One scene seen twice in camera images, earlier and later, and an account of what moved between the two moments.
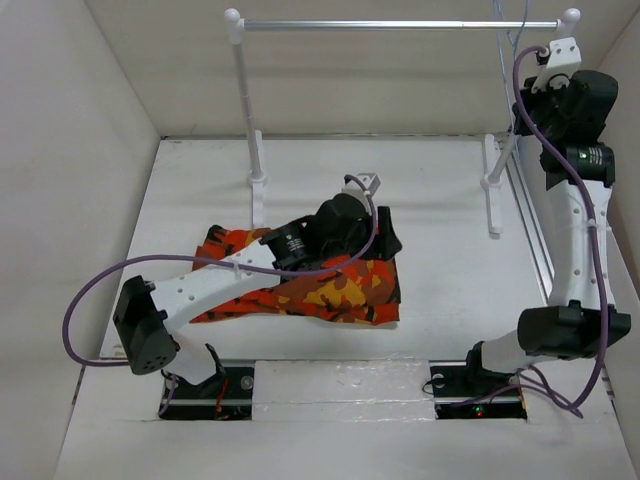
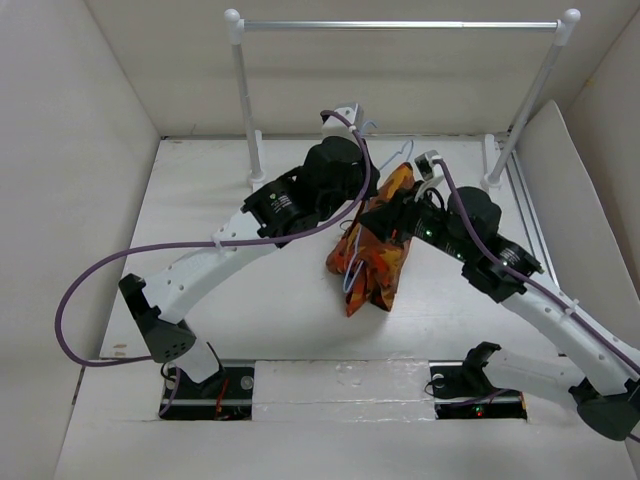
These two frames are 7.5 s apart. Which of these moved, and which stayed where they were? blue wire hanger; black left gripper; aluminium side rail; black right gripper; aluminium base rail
Moved: blue wire hanger; black right gripper; black left gripper
Stayed: aluminium side rail; aluminium base rail
